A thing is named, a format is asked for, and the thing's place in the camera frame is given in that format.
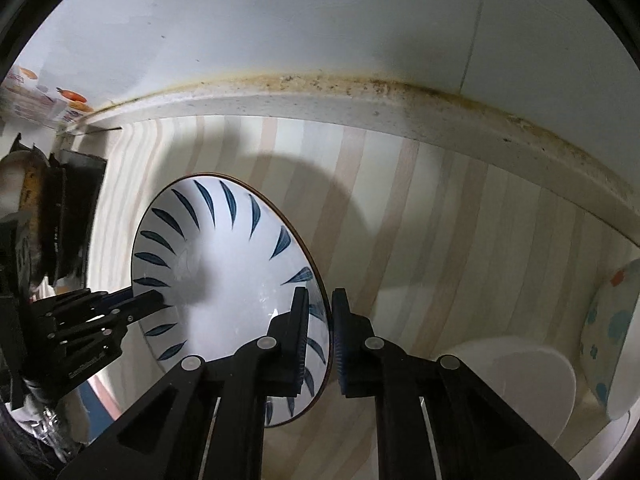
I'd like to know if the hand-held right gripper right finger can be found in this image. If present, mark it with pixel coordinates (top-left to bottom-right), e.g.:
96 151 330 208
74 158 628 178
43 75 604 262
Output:
331 287 583 480

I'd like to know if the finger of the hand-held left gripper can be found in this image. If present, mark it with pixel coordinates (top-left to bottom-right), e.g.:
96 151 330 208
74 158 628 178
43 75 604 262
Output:
50 290 168 396
31 286 135 323

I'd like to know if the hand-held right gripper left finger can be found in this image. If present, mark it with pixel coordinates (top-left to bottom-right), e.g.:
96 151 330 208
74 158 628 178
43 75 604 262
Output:
57 286 311 480

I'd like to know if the blue leaf pattern plate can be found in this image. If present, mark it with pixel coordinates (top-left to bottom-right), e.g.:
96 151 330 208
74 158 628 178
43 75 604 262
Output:
131 175 332 428

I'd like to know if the plain white plate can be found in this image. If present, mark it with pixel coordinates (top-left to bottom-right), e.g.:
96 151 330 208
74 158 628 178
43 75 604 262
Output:
440 337 577 448

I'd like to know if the flower pattern bowl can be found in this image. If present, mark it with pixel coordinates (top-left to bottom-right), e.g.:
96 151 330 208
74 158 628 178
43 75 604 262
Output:
581 259 640 421

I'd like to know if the black glass gas stove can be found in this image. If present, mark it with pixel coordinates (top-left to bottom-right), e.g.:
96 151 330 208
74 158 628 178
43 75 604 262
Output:
47 149 108 286

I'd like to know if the steel frying pan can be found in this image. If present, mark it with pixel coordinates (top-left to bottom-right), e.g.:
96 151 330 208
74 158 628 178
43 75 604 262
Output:
0 152 53 291

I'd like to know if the striped cat table mat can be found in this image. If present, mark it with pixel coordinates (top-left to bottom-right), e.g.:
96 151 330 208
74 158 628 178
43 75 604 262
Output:
65 115 640 480

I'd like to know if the colourful wall sticker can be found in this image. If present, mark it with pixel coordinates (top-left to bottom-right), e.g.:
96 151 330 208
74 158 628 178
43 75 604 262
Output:
0 65 93 126

